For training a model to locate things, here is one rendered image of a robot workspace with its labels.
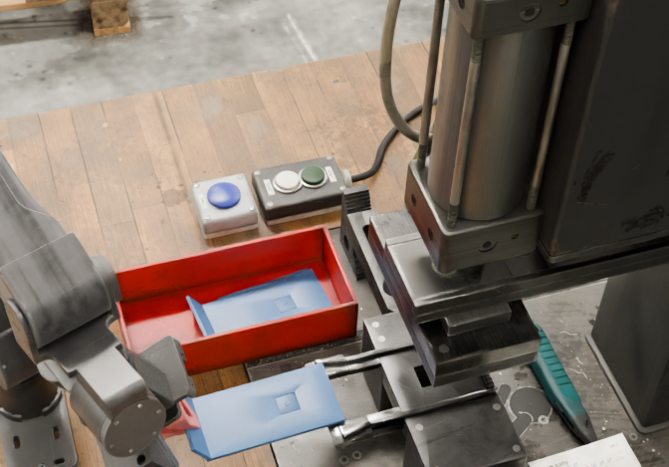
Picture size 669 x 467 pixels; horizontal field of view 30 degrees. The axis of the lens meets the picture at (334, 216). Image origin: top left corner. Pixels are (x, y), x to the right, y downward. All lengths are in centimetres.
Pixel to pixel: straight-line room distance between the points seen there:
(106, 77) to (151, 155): 149
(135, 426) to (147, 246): 50
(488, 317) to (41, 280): 39
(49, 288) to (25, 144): 64
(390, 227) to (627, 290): 28
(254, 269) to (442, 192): 47
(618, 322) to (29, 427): 63
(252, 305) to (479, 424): 32
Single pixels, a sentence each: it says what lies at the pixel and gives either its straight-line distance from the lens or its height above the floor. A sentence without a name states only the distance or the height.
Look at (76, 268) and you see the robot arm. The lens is 102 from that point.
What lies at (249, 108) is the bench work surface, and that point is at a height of 90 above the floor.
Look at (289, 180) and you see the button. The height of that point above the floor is 94.
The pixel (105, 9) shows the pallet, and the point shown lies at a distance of 315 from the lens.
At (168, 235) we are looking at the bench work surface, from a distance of 150.
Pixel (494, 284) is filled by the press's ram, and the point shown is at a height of 118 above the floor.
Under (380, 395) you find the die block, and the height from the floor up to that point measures 93.
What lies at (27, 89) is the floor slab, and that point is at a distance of 307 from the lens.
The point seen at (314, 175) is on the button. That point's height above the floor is 94.
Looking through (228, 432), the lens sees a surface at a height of 99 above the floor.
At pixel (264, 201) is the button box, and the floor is 93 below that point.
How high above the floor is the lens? 203
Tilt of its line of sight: 48 degrees down
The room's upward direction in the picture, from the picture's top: 3 degrees clockwise
